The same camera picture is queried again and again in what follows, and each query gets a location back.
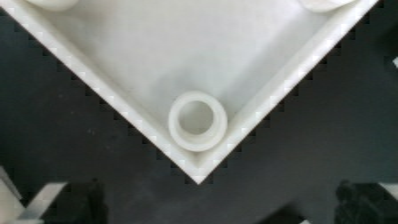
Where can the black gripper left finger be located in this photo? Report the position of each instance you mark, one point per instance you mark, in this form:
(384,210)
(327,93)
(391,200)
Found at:
(67,204)

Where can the white square tabletop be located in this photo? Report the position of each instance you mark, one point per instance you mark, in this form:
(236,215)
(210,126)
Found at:
(190,61)

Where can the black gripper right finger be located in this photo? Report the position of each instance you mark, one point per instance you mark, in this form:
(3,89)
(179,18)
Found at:
(366,203)

